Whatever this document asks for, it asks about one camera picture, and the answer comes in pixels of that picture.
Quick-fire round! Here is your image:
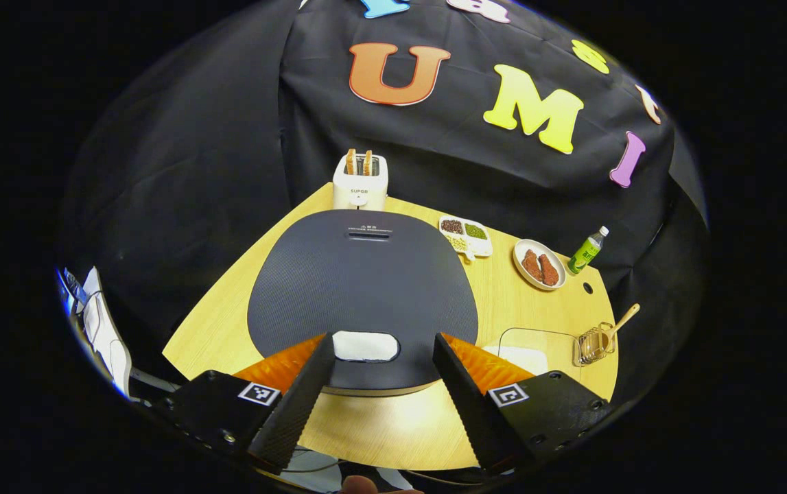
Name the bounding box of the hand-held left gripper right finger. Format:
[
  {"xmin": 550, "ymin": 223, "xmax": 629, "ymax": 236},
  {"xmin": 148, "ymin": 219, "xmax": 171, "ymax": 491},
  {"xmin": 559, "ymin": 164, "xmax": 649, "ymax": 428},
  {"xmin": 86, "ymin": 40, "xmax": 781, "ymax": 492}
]
[{"xmin": 432, "ymin": 333, "xmax": 610, "ymax": 474}]

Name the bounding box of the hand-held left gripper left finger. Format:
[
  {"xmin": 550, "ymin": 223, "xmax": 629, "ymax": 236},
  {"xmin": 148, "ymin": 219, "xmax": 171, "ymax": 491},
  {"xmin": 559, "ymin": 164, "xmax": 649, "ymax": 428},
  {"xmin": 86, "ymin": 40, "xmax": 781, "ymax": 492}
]
[{"xmin": 153, "ymin": 333, "xmax": 336, "ymax": 474}]

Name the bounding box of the white raw rice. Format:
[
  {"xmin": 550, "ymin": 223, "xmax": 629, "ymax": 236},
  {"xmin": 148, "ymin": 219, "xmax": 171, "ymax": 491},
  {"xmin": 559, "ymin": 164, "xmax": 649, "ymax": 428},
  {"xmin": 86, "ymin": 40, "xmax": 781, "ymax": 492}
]
[{"xmin": 500, "ymin": 345, "xmax": 549, "ymax": 375}]

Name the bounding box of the metal wire chopstick holder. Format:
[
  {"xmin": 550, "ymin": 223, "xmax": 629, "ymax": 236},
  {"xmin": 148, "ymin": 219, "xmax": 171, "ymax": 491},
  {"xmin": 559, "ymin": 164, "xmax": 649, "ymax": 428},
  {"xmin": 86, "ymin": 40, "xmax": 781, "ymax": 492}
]
[{"xmin": 574, "ymin": 322, "xmax": 617, "ymax": 366}]

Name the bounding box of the dark grey rice cooker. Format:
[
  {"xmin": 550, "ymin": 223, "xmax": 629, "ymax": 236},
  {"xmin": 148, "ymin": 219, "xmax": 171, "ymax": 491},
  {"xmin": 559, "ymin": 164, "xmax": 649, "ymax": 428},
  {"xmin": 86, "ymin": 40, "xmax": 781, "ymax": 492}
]
[{"xmin": 247, "ymin": 209, "xmax": 480, "ymax": 397}]

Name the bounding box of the wooden spoon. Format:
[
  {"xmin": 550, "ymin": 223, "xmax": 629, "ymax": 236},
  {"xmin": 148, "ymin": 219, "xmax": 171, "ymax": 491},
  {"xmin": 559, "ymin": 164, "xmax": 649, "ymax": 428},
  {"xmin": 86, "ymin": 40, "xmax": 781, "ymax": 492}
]
[{"xmin": 582, "ymin": 303, "xmax": 641, "ymax": 361}]

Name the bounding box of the clear plastic rice container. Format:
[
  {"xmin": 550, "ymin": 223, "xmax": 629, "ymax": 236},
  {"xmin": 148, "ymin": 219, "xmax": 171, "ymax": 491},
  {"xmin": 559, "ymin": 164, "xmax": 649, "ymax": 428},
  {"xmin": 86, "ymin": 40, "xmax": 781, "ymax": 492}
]
[{"xmin": 498, "ymin": 327, "xmax": 583, "ymax": 377}]

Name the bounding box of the white round plate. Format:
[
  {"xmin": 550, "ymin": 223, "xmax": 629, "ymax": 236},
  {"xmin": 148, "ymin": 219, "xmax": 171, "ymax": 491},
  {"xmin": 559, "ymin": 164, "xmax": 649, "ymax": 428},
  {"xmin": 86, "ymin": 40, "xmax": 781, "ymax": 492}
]
[{"xmin": 513, "ymin": 238, "xmax": 567, "ymax": 292}]

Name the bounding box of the white divided bean dish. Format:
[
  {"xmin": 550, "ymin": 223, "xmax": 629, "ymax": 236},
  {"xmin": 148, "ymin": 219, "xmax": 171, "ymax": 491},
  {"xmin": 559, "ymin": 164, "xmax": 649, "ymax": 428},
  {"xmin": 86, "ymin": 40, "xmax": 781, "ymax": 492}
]
[{"xmin": 438, "ymin": 216, "xmax": 493, "ymax": 263}]

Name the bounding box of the green drink bottle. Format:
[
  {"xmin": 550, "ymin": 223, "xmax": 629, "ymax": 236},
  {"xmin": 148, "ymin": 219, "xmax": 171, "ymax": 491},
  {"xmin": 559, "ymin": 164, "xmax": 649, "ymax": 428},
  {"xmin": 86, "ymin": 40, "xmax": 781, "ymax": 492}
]
[{"xmin": 567, "ymin": 226, "xmax": 609, "ymax": 275}]

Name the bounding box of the white plastic box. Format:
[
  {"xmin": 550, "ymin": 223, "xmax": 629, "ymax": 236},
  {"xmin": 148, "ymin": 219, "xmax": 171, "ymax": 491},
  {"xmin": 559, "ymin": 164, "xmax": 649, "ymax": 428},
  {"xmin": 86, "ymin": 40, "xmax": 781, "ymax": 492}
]
[{"xmin": 81, "ymin": 268, "xmax": 134, "ymax": 399}]

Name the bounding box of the white toaster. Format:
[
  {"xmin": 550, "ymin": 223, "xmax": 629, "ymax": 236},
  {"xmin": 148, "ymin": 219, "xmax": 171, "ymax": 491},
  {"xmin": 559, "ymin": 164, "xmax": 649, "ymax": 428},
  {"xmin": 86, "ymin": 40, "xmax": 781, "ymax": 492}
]
[{"xmin": 332, "ymin": 149, "xmax": 389, "ymax": 211}]

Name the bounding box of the black backdrop cloth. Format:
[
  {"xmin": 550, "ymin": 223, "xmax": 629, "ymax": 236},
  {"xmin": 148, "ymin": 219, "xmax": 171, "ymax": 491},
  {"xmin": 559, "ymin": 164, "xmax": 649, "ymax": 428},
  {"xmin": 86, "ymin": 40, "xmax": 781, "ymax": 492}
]
[{"xmin": 57, "ymin": 0, "xmax": 709, "ymax": 412}]

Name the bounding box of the computer monitor screen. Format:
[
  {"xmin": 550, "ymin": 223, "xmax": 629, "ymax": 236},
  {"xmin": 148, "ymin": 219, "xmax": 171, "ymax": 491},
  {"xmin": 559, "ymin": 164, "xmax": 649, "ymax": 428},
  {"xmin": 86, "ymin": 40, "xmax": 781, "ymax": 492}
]
[{"xmin": 57, "ymin": 268, "xmax": 89, "ymax": 318}]

